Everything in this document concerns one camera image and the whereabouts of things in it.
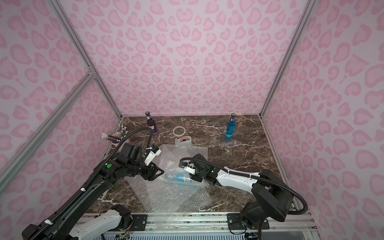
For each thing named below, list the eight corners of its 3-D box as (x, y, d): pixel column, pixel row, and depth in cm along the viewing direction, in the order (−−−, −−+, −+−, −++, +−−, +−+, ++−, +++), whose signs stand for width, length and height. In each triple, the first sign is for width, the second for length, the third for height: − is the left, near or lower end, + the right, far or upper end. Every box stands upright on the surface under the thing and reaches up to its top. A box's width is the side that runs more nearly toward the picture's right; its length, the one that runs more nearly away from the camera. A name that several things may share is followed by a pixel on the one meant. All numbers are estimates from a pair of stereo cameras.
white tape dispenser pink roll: (175, 146, 102) (174, 143, 100) (176, 138, 106) (175, 136, 104) (191, 146, 102) (191, 143, 100) (191, 138, 106) (191, 136, 104)
